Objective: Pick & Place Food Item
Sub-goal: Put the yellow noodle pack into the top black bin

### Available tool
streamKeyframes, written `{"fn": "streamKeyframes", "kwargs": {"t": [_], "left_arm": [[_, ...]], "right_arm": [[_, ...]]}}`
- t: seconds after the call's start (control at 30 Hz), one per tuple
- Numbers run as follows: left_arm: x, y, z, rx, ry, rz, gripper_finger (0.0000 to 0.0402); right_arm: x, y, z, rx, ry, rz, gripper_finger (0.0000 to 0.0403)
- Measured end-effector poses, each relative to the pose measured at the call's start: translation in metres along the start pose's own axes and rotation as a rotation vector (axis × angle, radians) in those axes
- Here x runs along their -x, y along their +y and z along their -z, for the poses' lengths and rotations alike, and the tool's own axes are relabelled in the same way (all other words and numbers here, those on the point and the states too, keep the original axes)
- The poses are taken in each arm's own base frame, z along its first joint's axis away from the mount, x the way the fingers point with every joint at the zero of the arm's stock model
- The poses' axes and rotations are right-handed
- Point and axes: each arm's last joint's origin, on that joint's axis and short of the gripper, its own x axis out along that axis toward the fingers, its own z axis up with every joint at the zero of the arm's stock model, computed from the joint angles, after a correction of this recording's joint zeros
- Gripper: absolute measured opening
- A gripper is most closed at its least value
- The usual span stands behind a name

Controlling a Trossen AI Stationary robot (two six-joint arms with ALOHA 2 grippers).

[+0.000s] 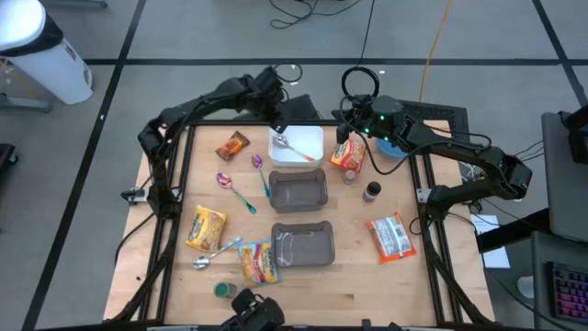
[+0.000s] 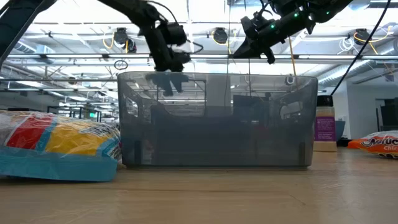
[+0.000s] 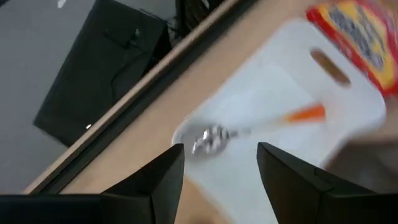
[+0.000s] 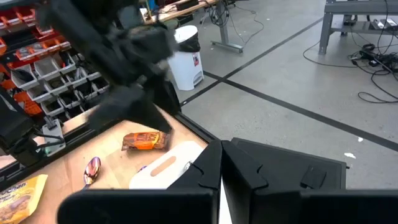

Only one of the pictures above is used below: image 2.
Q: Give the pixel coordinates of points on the dark screen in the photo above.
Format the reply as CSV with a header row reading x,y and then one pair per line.
x,y
390,115

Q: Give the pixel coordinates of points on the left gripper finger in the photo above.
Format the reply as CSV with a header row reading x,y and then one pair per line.
x,y
180,79
161,79

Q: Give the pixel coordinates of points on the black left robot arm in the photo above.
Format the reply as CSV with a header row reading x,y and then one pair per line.
x,y
18,18

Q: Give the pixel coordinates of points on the blue yellow chip bag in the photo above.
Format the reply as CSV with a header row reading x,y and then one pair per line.
x,y
62,140

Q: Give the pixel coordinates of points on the translucent grey plastic bin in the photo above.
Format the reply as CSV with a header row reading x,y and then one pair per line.
x,y
280,146

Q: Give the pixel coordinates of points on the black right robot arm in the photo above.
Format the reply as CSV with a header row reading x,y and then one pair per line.
x,y
311,9

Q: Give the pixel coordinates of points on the silver ventilation duct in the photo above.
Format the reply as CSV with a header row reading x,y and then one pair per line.
x,y
342,74

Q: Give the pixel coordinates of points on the purple-label spice jar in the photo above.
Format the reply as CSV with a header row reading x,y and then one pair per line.
x,y
326,127

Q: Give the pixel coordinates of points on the orange ramen noodle packet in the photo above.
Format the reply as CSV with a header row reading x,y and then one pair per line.
x,y
376,144

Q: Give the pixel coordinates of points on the ceiling light rail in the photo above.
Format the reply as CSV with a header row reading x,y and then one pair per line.
x,y
77,56

